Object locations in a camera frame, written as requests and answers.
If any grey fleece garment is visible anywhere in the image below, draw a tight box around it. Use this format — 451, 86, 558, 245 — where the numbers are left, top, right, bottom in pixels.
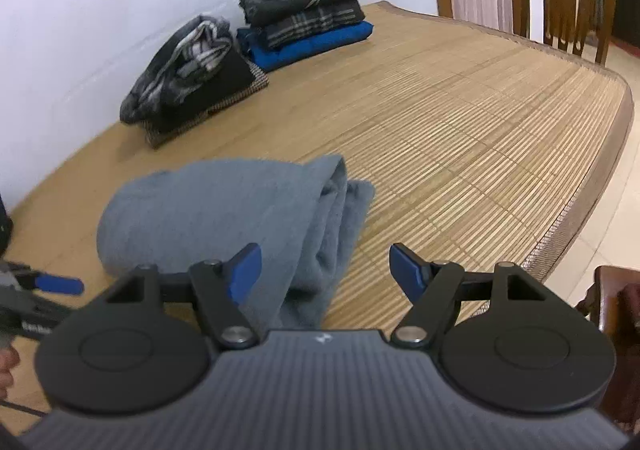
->
96, 155, 375, 334

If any person's left hand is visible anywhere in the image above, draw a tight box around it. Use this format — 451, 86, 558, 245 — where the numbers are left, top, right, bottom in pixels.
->
0, 346, 21, 400

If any black folded bag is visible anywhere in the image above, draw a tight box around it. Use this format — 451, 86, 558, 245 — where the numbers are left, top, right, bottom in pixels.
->
0, 198, 13, 255

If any dark wooden furniture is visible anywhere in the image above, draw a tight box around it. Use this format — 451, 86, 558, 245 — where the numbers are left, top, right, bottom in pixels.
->
576, 265, 640, 436

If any houndstooth folded garment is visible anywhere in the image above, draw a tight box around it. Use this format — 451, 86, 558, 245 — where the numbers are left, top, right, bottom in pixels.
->
141, 50, 269, 148

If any plaid black white garment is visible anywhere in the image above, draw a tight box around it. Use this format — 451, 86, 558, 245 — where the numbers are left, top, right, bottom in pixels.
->
119, 15, 234, 125

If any blue folded garment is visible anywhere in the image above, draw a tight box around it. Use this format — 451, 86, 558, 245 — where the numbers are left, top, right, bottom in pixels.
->
236, 21, 373, 72

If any dark plaid folded garment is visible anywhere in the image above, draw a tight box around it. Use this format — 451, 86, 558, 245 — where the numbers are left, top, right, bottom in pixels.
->
260, 0, 364, 50

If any black cable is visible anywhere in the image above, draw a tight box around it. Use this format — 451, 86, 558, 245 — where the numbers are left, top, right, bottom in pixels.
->
0, 396, 49, 419

